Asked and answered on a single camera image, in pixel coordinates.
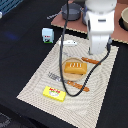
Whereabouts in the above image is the orange bread loaf toy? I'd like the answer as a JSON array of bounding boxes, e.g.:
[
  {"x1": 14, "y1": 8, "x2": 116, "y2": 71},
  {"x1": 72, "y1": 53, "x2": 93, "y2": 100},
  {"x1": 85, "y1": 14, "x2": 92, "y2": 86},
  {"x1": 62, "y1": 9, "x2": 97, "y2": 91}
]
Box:
[{"x1": 64, "y1": 62, "x2": 87, "y2": 74}]

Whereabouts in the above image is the white fish toy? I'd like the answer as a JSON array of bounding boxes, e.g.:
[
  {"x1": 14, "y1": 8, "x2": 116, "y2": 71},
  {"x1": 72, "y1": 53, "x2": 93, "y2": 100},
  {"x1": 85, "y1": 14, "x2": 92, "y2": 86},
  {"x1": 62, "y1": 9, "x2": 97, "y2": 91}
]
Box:
[{"x1": 58, "y1": 40, "x2": 77, "y2": 46}]

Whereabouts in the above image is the yellow butter box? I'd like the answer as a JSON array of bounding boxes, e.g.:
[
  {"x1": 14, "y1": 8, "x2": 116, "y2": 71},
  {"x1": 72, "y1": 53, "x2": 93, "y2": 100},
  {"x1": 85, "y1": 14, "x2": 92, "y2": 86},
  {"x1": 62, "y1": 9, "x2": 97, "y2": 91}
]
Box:
[{"x1": 43, "y1": 86, "x2": 66, "y2": 102}]

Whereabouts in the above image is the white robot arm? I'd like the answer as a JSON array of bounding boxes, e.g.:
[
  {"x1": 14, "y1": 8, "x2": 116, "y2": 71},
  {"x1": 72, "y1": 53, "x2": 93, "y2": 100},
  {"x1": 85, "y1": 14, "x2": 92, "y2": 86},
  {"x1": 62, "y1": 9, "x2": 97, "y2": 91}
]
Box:
[{"x1": 85, "y1": 0, "x2": 117, "y2": 54}]

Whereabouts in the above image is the wooden round plate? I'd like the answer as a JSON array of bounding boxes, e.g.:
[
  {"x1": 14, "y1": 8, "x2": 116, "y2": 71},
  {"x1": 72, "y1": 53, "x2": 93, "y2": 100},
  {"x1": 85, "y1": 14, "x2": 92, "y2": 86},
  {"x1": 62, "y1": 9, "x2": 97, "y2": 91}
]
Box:
[{"x1": 62, "y1": 58, "x2": 86, "y2": 81}]

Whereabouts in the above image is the beige woven placemat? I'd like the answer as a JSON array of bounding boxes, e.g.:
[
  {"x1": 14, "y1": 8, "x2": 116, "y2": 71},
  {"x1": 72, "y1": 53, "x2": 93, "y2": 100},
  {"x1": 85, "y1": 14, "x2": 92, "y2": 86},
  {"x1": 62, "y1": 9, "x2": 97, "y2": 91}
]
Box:
[{"x1": 16, "y1": 32, "x2": 119, "y2": 128}]

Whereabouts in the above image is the light blue milk carton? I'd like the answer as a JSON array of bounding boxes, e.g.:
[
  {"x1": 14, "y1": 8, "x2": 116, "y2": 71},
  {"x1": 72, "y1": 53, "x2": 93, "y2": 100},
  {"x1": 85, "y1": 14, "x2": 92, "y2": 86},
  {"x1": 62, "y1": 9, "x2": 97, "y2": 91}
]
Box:
[{"x1": 42, "y1": 28, "x2": 54, "y2": 43}]

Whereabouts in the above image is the small dark grey pot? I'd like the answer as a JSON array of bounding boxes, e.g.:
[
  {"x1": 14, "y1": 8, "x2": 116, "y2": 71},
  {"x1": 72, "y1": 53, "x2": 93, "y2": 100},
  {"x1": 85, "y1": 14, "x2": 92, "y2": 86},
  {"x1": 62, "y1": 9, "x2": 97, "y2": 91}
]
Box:
[{"x1": 61, "y1": 3, "x2": 82, "y2": 21}]

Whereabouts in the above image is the salmon pink mat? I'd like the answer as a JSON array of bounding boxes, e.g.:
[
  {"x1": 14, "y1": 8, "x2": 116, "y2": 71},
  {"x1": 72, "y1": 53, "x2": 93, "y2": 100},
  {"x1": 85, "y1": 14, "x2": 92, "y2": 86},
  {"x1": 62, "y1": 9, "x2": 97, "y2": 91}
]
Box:
[{"x1": 50, "y1": 0, "x2": 128, "y2": 44}]

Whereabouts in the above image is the beige bowl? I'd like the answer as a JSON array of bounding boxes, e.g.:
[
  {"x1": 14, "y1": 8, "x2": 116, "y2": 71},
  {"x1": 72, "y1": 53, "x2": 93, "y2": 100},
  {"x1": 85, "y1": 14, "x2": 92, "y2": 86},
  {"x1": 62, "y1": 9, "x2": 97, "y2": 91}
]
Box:
[{"x1": 121, "y1": 7, "x2": 128, "y2": 31}]

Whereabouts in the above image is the knife with wooden handle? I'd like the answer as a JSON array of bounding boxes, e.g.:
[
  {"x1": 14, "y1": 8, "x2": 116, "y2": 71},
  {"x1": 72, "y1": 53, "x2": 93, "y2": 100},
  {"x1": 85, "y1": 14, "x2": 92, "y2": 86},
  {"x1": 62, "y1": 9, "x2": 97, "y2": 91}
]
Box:
[{"x1": 62, "y1": 52, "x2": 101, "y2": 65}]

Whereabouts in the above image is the fork with wooden handle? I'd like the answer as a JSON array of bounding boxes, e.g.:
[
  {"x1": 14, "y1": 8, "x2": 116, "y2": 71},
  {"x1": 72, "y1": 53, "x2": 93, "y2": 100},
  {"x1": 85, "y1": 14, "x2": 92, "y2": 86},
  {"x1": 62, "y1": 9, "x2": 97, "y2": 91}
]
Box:
[{"x1": 48, "y1": 72, "x2": 89, "y2": 92}]

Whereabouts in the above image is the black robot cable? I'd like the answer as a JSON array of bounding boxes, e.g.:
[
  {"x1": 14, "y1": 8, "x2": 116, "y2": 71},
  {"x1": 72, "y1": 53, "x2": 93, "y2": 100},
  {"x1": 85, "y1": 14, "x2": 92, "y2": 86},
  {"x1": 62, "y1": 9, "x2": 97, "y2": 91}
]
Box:
[{"x1": 58, "y1": 0, "x2": 113, "y2": 98}]

